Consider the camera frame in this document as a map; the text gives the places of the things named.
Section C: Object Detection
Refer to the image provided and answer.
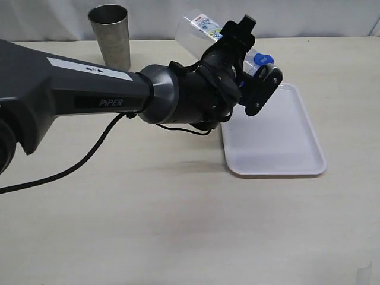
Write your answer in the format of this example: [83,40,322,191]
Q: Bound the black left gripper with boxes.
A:
[200,14,257,89]

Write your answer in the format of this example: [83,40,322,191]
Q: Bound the blue snap-lock lid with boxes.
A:
[239,52,278,88]

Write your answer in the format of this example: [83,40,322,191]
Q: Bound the clear tall plastic container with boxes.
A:
[174,8,277,77]

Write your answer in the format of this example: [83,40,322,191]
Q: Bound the stainless steel cup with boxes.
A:
[88,4,131,71]

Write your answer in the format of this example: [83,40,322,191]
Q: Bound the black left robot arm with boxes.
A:
[1,15,256,170]

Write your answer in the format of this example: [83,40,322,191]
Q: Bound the white rectangular plastic tray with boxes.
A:
[221,83,327,178]

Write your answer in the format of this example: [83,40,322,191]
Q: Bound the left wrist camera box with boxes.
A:
[239,64,283,116]

